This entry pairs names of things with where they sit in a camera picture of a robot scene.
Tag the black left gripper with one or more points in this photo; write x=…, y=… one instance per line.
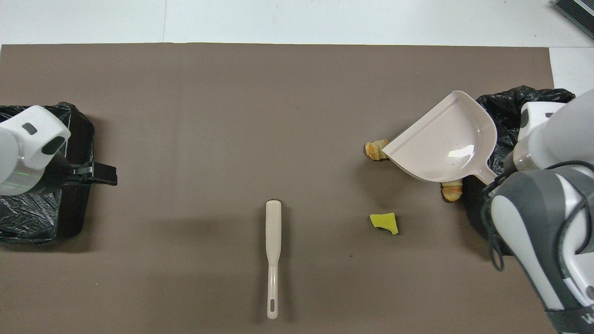
x=79, y=173

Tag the beige hand brush black bristles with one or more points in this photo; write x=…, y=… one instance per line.
x=274, y=232

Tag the striped croissant pastry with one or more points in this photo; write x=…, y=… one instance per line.
x=452, y=191
x=373, y=150

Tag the yellow sponge piece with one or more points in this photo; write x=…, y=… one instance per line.
x=384, y=222

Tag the beige plastic dustpan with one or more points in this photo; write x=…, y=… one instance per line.
x=441, y=139

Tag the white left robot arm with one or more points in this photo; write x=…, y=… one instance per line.
x=23, y=153

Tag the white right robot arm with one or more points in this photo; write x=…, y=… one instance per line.
x=547, y=232

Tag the black bag lined bin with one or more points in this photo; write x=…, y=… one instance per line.
x=506, y=116
x=28, y=218

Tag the brown table mat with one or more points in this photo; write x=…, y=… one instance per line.
x=232, y=116

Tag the dark grey ribbed block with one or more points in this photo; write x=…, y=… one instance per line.
x=577, y=14

